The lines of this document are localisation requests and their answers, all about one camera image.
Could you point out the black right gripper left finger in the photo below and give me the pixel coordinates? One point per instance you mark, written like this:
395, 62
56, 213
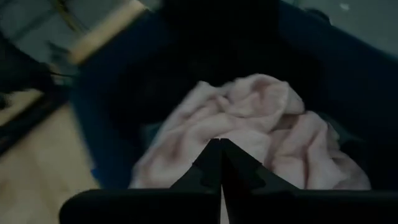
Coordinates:
140, 207

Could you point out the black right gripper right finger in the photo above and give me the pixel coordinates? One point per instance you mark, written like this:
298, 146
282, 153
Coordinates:
311, 207

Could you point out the pale pink garment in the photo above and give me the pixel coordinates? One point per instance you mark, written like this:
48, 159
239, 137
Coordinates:
248, 102

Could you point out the black garment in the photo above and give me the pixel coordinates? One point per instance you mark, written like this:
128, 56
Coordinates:
217, 31

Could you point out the blue fabric bin white stripes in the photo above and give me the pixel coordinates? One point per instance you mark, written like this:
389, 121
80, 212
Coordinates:
109, 109

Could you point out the black aluminium table frame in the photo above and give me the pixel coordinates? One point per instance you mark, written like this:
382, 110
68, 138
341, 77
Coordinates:
28, 124

